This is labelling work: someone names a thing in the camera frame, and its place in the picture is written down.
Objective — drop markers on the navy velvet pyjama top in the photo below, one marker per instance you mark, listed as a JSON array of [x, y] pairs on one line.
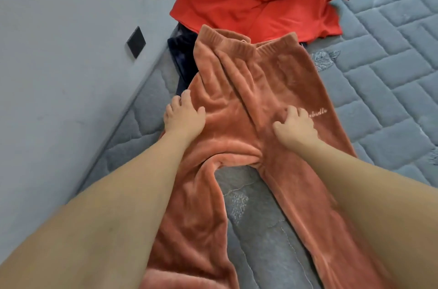
[[183, 56]]

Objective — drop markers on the black square patch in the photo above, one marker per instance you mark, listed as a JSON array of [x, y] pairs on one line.
[[136, 42]]

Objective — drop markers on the grey quilted mattress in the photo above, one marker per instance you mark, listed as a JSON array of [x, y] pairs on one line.
[[383, 46]]

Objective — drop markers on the person's left forearm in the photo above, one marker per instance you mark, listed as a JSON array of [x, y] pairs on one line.
[[96, 224]]

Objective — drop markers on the person's right forearm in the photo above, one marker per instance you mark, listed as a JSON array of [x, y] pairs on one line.
[[376, 196]]

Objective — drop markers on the person's right hand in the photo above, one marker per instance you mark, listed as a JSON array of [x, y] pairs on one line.
[[295, 129]]

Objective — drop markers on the person's left hand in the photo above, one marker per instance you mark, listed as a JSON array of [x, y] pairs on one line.
[[183, 118]]

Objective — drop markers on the brown velvet garment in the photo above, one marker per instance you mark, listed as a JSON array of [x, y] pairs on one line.
[[239, 87]]

